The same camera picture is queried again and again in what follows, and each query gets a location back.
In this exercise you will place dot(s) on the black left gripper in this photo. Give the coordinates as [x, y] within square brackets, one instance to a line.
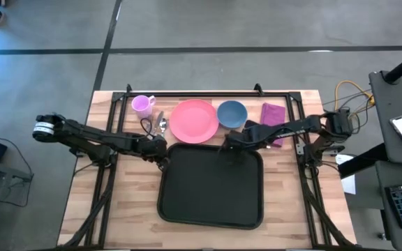
[156, 149]

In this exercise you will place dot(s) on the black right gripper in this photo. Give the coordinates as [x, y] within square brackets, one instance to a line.
[237, 139]

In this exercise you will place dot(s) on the blue bowl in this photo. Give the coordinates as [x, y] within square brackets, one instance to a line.
[231, 114]

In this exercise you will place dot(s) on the black plastic tray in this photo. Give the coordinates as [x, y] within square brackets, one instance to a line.
[209, 188]

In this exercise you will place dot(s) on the silver knife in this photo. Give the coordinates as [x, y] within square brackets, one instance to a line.
[160, 120]

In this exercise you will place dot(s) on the pink plate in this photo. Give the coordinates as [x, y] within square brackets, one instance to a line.
[194, 121]

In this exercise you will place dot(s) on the purple cloth napkin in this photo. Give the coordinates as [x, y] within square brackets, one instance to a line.
[272, 114]

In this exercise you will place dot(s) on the light purple mug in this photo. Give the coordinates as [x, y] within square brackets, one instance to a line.
[141, 106]

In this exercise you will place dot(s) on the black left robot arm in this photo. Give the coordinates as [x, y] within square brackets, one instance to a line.
[82, 134]

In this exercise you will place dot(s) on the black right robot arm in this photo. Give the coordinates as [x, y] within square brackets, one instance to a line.
[291, 127]

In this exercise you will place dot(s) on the white paper sheet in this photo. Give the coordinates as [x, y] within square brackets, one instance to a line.
[348, 181]

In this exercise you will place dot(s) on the grey side table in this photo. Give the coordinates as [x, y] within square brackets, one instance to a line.
[2, 171]

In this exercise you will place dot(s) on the grey desk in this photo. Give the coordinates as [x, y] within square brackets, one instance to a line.
[396, 104]

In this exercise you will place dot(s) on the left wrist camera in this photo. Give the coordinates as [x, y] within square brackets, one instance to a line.
[158, 140]

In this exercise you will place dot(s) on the black aluminium rig frame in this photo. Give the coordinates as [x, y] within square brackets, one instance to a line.
[204, 94]

